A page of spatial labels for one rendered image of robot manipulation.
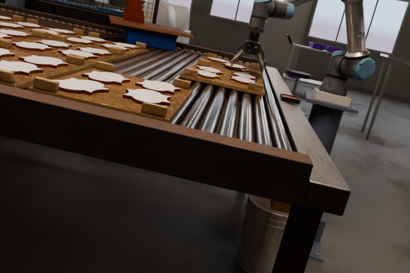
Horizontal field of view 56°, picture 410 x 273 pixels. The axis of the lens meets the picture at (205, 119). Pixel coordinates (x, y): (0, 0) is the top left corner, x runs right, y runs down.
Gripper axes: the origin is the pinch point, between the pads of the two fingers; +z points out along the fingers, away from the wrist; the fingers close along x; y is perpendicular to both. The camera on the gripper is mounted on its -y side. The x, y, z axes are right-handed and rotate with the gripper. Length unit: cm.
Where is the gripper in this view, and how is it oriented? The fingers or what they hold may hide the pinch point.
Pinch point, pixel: (246, 69)
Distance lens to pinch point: 185.0
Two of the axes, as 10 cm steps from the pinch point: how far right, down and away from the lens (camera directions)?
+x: 9.7, 2.3, -0.7
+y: -1.4, 2.9, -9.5
